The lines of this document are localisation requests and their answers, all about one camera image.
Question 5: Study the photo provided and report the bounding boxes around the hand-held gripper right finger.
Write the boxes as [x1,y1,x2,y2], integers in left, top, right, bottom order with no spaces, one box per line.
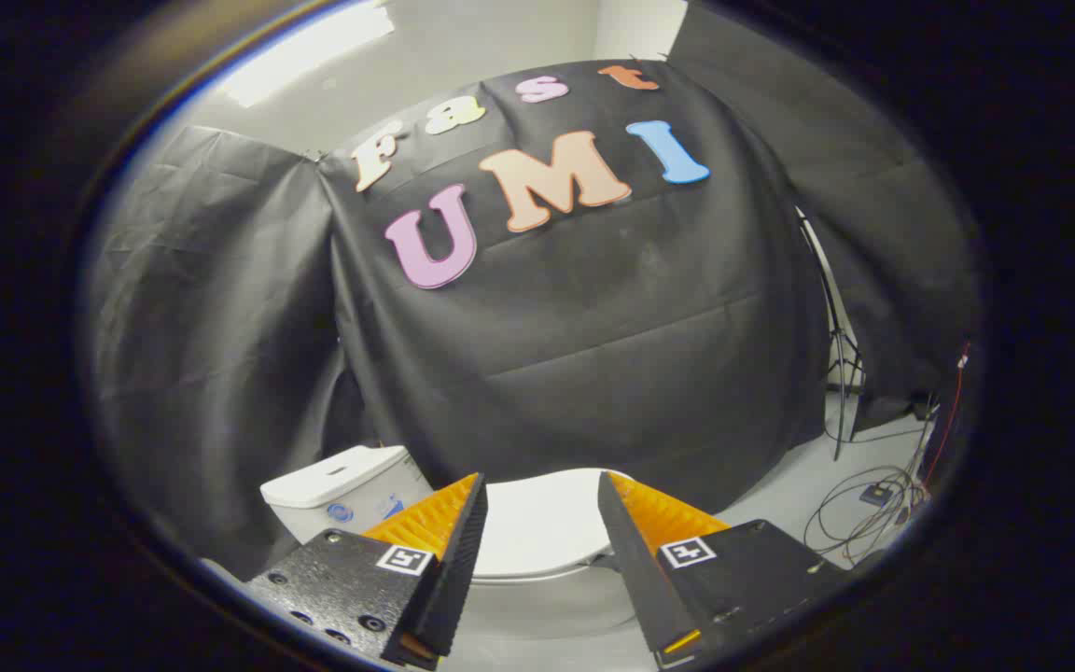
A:
[596,470,854,671]

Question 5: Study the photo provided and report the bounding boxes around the white toilet lid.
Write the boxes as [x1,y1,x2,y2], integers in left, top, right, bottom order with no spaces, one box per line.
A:
[470,467,636,581]

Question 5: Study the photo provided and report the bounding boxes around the tangled floor cables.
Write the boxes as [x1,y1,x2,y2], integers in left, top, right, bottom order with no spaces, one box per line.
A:
[803,401,932,570]

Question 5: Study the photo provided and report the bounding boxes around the black backdrop cloth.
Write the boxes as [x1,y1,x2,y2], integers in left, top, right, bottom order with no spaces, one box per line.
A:
[88,0,982,581]

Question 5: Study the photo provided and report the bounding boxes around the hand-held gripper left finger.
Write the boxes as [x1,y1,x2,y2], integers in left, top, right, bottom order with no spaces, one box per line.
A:
[244,471,489,671]

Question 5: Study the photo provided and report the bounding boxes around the black tripod stand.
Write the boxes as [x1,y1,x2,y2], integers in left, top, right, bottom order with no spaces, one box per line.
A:
[797,207,867,463]

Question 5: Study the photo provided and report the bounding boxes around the red cable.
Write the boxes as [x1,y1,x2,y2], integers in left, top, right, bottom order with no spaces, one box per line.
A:
[920,341,973,486]

